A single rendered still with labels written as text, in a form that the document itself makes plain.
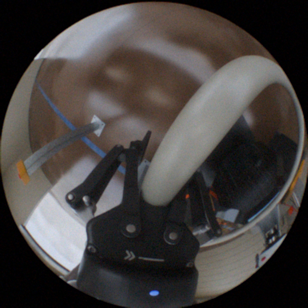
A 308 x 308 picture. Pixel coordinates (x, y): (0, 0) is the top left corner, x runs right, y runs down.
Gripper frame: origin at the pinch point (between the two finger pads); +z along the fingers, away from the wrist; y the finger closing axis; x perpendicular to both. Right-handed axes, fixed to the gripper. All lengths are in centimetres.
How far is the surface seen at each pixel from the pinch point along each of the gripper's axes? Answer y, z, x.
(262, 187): 76, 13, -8
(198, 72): 18, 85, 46
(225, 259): 496, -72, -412
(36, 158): -75, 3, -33
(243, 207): 67, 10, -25
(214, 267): 472, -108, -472
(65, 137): -75, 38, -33
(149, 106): -15, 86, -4
